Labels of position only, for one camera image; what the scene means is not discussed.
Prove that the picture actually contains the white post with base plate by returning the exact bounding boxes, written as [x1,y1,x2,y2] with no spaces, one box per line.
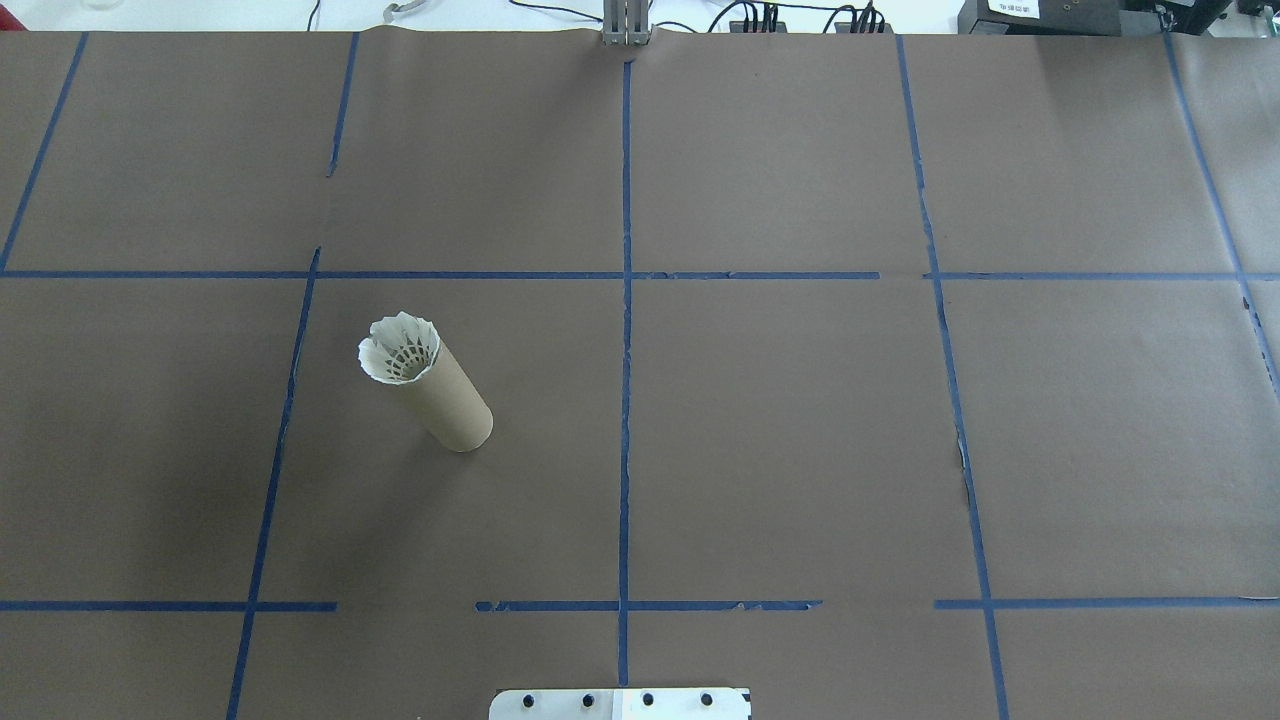
[489,687,753,720]

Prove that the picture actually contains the black pendant cable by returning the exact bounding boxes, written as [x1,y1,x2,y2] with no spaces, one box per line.
[508,0,604,23]

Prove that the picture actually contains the aluminium frame post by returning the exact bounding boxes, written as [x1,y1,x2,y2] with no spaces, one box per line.
[600,0,653,49]

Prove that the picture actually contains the black metal rack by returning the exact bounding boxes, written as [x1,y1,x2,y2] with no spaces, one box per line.
[1125,0,1241,23]

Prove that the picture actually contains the white feather shuttlecock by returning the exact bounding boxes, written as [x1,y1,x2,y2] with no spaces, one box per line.
[358,311,442,386]

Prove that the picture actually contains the brown cardboard tube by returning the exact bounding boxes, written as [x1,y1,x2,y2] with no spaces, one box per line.
[375,335,495,453]

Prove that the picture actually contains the black device box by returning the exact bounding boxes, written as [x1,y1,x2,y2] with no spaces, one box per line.
[957,0,1131,37]

